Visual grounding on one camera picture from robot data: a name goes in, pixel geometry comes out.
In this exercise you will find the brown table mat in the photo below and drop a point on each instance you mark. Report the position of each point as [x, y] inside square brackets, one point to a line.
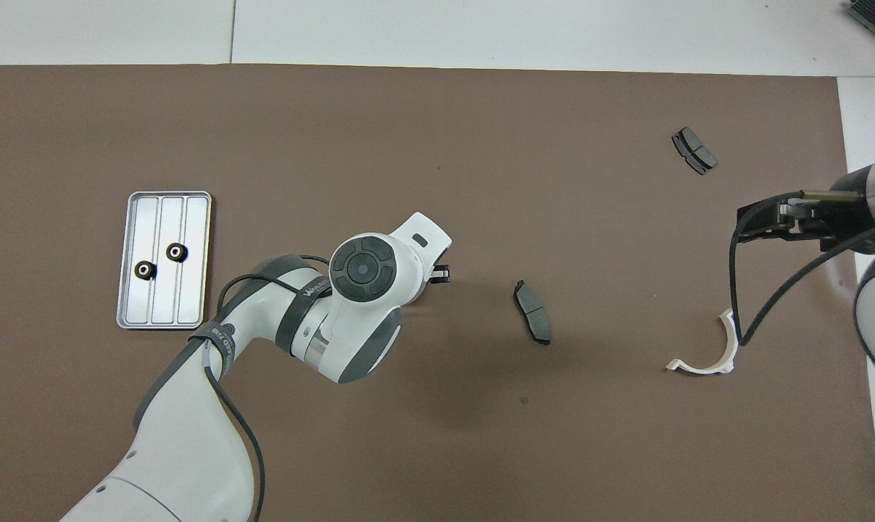
[408, 145]

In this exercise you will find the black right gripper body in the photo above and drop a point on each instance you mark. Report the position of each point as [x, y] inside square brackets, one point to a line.
[850, 217]

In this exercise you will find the long dark grey brake pad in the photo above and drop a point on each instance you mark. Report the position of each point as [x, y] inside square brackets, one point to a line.
[533, 312]

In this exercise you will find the silver ribbed metal tray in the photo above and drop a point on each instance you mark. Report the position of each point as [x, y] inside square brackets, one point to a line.
[191, 297]

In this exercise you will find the white curved plastic bracket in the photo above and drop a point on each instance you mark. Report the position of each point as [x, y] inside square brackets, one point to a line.
[705, 370]

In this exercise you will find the small black nut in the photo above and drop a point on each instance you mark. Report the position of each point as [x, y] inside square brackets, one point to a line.
[177, 252]

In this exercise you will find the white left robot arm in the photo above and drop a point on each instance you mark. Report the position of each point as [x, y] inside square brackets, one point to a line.
[191, 435]

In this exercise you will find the short dark grey brake pad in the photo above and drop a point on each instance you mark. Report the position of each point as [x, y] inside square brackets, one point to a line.
[694, 150]

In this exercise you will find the black bearing gear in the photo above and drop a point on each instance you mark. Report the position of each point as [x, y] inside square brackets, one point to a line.
[144, 270]

